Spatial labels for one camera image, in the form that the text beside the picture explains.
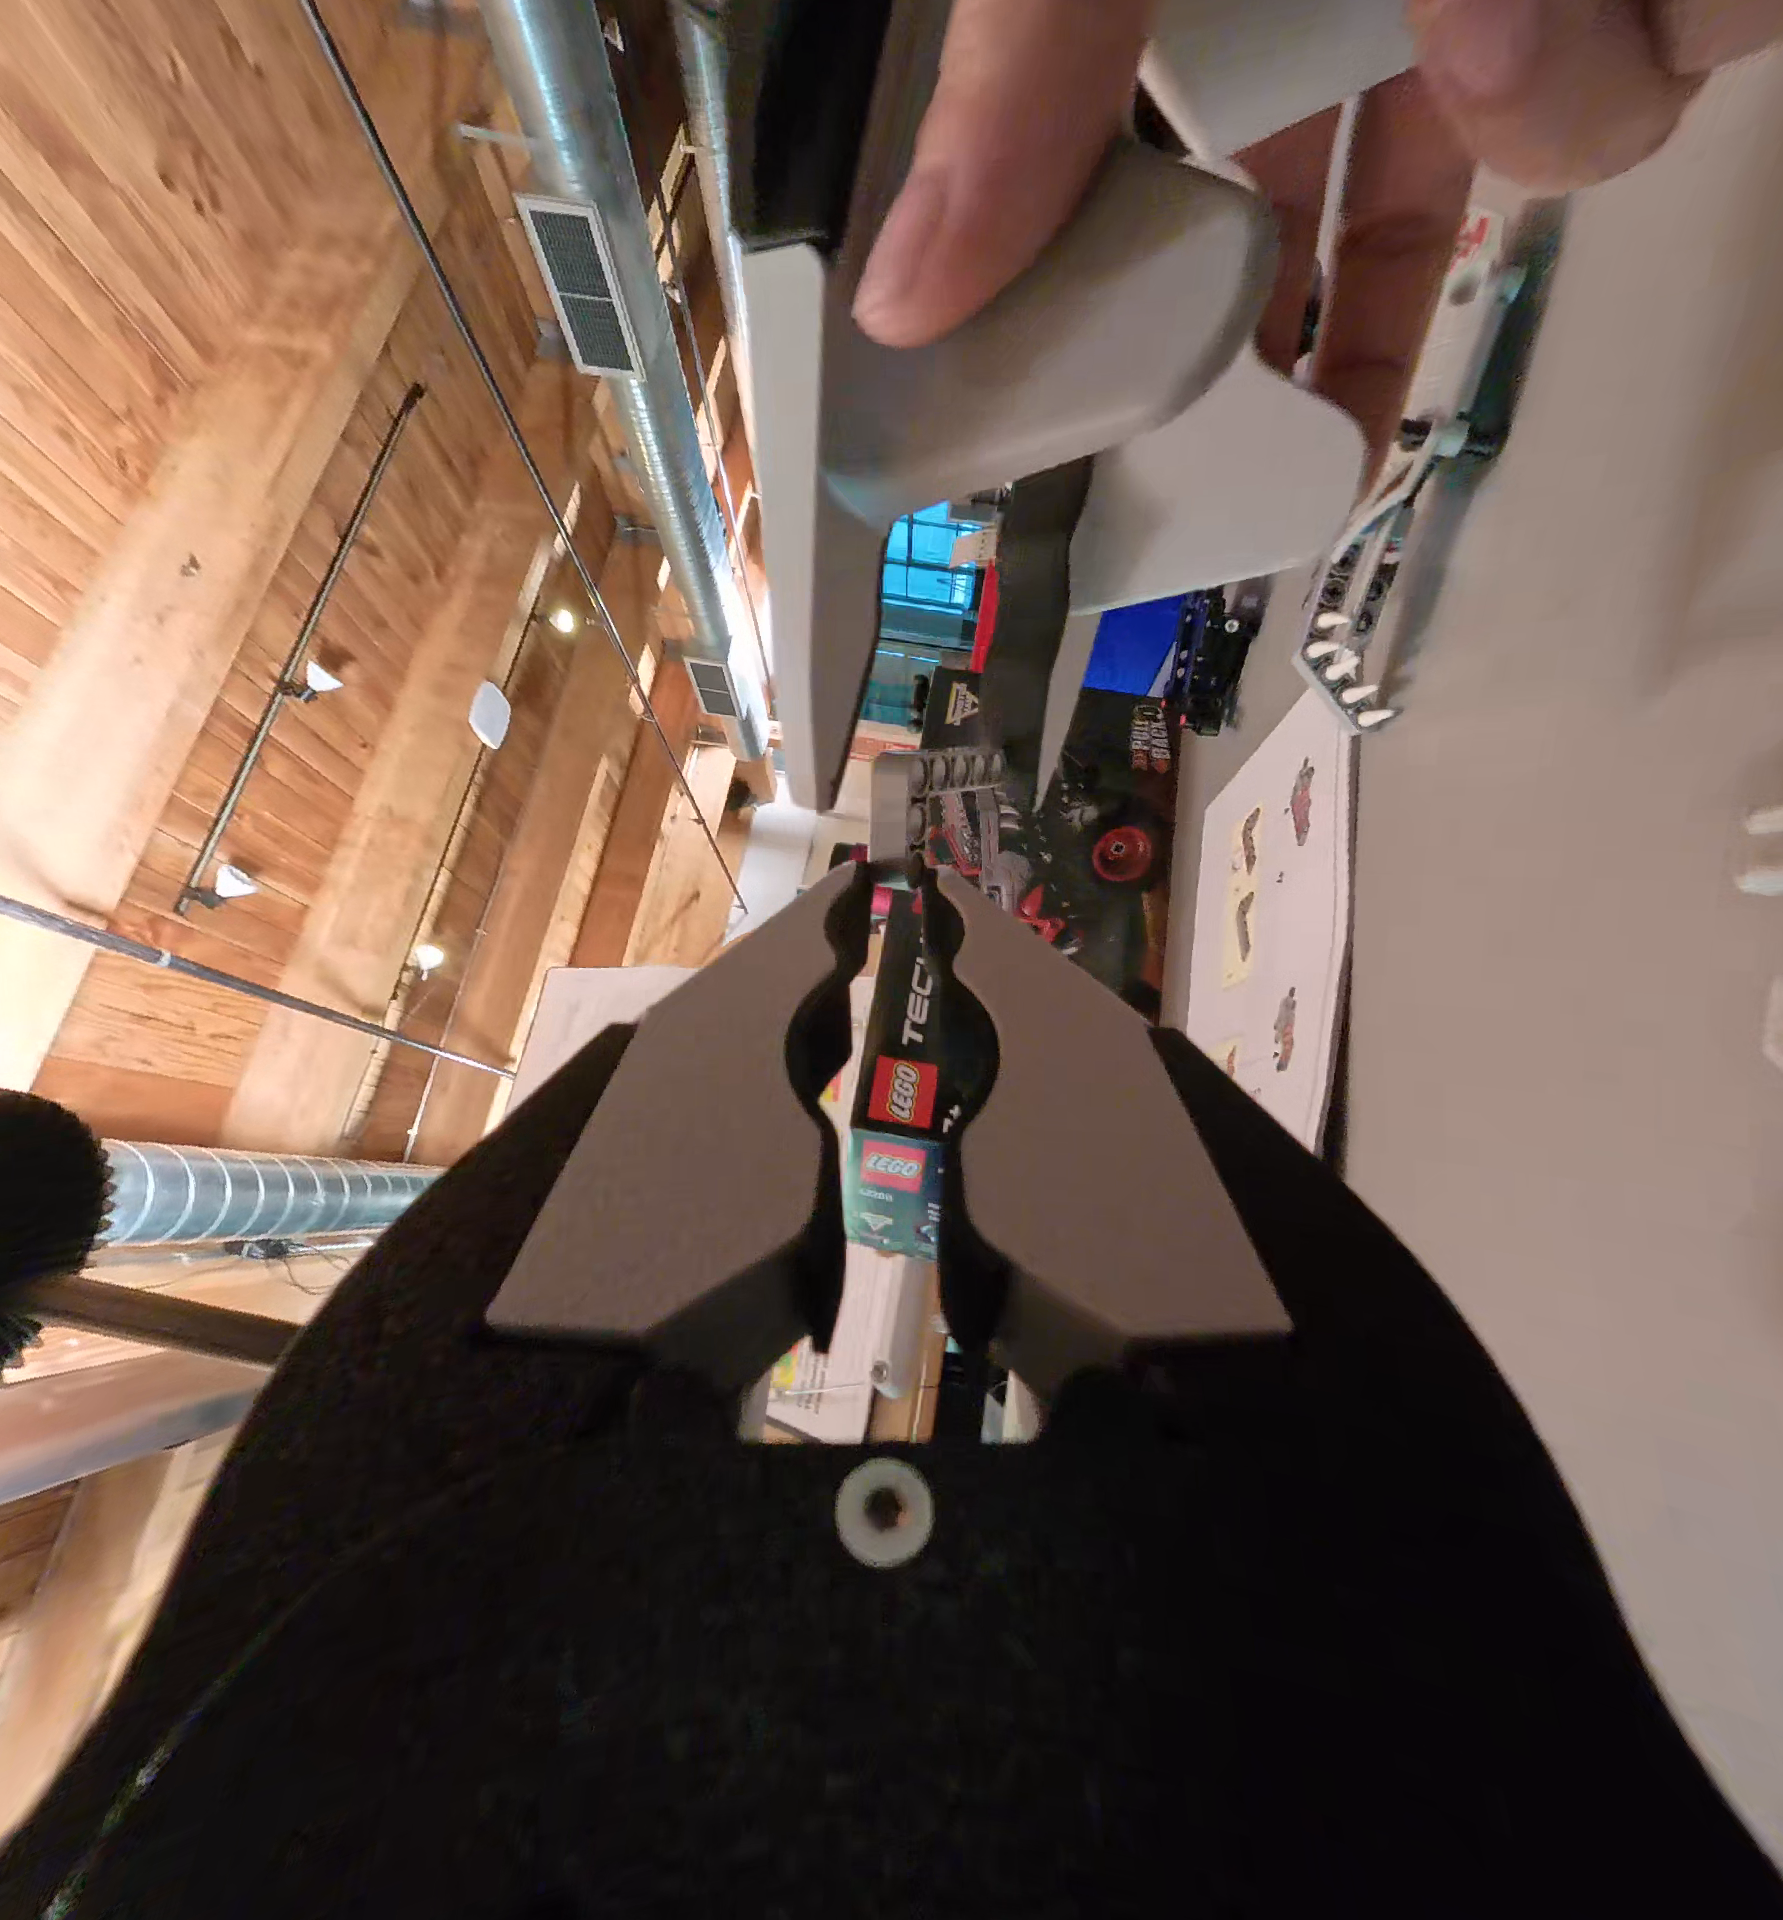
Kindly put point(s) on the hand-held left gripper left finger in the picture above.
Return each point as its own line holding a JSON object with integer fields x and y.
{"x": 667, "y": 1187}

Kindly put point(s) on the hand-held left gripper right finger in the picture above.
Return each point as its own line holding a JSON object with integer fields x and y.
{"x": 1132, "y": 1198}

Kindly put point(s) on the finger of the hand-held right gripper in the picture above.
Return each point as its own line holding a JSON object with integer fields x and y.
{"x": 1221, "y": 510}
{"x": 816, "y": 628}

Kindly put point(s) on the grey L-shaped brick beam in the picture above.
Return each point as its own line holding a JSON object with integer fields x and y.
{"x": 898, "y": 810}

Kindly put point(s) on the person's right hand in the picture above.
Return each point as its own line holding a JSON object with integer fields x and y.
{"x": 1010, "y": 150}

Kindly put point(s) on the small white vent grille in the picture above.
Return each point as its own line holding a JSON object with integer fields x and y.
{"x": 708, "y": 685}

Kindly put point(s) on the black toy chassis assembly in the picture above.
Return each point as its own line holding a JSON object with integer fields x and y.
{"x": 1221, "y": 645}

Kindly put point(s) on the teal window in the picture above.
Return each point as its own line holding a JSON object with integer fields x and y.
{"x": 926, "y": 555}

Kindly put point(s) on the blue plastic bin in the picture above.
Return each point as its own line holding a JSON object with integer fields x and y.
{"x": 1140, "y": 645}

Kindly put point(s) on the white panel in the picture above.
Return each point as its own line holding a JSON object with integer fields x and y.
{"x": 592, "y": 1035}

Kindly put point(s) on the printed toy set box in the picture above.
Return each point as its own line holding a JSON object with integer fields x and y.
{"x": 1114, "y": 779}

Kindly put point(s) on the open instruction booklet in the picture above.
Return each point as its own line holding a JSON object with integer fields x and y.
{"x": 1279, "y": 902}

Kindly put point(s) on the white round ceiling device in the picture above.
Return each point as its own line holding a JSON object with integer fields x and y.
{"x": 489, "y": 717}

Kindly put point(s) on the large white vent grille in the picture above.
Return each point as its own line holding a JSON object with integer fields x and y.
{"x": 577, "y": 287}

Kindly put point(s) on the thin grey metal conduit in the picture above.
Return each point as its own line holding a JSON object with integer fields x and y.
{"x": 231, "y": 981}

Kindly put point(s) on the white track spotlight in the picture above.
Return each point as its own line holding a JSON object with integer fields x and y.
{"x": 316, "y": 680}
{"x": 237, "y": 882}

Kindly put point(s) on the black fuzzy brush head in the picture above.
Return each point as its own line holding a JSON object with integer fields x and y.
{"x": 3, "y": 1231}

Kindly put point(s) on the long silver spiral duct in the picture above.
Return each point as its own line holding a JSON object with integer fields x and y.
{"x": 651, "y": 451}

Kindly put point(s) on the short silver spiral duct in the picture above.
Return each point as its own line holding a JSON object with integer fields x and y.
{"x": 260, "y": 1194}

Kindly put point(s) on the black track light rail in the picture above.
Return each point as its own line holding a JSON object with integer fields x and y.
{"x": 369, "y": 494}

